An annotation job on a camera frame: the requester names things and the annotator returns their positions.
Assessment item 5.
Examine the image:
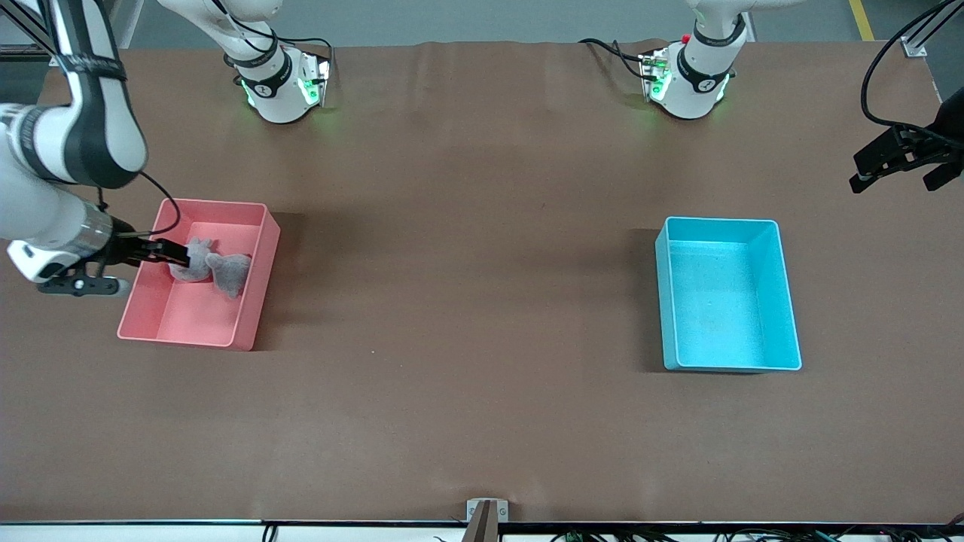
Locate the blue plastic box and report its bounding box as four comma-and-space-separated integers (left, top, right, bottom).
654, 216, 803, 373

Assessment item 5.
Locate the brown table cover sheet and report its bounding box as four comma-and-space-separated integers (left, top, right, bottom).
0, 39, 964, 525

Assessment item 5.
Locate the grey metal camera bracket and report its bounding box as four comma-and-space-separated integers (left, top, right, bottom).
461, 498, 510, 542

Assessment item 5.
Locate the aluminium frame strut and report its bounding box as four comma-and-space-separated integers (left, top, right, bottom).
900, 0, 964, 58
0, 0, 76, 67

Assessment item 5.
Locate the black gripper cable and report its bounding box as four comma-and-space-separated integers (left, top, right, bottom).
860, 0, 951, 140
94, 172, 182, 239

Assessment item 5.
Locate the black arm base cable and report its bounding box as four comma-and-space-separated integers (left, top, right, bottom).
215, 0, 336, 76
578, 38, 650, 81

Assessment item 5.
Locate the pink plastic box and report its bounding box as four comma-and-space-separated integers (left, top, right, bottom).
117, 197, 282, 352

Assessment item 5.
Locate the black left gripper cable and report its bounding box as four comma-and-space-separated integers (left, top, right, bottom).
860, 0, 951, 140

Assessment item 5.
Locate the grey plush toy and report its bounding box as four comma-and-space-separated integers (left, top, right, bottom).
169, 237, 217, 284
206, 252, 253, 300

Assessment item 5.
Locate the white table edge rail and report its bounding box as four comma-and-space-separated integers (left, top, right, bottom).
0, 519, 964, 542

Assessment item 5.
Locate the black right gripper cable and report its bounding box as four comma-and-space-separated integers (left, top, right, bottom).
94, 172, 182, 239

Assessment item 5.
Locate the metal base connector plate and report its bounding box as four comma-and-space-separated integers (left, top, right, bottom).
639, 47, 673, 103
297, 54, 333, 108

